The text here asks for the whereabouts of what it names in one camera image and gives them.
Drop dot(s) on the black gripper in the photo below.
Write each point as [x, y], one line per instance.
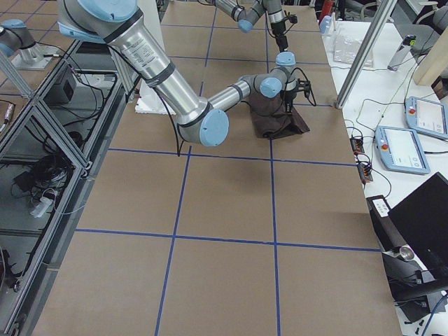
[281, 34]
[288, 96]

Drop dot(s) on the brown t-shirt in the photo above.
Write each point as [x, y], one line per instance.
[271, 120]

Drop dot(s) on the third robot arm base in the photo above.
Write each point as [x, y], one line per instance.
[16, 38]

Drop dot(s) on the red cylinder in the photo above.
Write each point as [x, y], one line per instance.
[326, 8]

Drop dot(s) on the clear plastic bag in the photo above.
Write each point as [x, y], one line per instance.
[346, 49]

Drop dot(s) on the near blue teach pendant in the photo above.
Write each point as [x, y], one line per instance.
[400, 150]

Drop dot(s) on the blue teach pendant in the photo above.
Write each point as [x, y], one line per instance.
[400, 150]
[426, 117]

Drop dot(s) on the far blue teach pendant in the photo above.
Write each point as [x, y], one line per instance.
[426, 117]

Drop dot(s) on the black box with label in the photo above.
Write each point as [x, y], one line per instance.
[388, 235]

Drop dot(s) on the black monitor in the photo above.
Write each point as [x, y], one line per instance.
[421, 220]

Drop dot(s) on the aluminium frame post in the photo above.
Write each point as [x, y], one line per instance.
[384, 10]

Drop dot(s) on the aluminium frame rack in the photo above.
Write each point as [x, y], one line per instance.
[62, 120]

